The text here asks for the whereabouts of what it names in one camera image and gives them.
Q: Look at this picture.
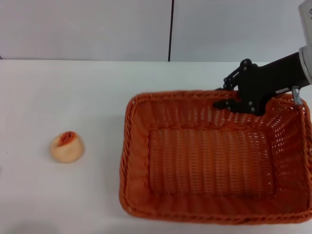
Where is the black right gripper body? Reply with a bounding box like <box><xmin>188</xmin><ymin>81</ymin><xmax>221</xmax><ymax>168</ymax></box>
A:
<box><xmin>237</xmin><ymin>52</ymin><xmax>312</xmax><ymax>117</ymax></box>

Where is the orange woven plastic basket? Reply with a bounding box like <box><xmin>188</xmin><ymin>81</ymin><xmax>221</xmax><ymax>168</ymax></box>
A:
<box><xmin>118</xmin><ymin>90</ymin><xmax>312</xmax><ymax>224</ymax></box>

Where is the cream bun with orange top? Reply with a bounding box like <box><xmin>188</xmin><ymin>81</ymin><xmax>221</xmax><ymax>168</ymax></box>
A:
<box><xmin>49</xmin><ymin>131</ymin><xmax>86</xmax><ymax>164</ymax></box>

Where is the black vertical wall strip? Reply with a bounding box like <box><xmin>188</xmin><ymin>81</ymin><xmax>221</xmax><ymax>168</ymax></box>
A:
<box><xmin>167</xmin><ymin>0</ymin><xmax>176</xmax><ymax>62</ymax></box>

